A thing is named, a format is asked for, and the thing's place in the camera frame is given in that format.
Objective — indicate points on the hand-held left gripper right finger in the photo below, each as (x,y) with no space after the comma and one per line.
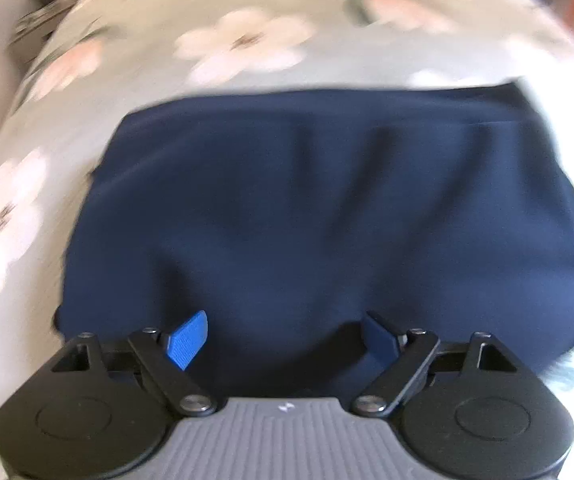
(379,342)

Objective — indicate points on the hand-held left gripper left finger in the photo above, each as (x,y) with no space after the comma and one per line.
(187,340)

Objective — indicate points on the navy jacket with white stripes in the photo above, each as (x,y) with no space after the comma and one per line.
(317,200)

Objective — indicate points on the blue cloth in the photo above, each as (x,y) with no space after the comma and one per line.
(562,372)

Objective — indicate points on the bed with floral sheet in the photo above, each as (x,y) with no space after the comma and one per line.
(267,45)

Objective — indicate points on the grey nightstand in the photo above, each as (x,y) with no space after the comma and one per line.
(37,20)

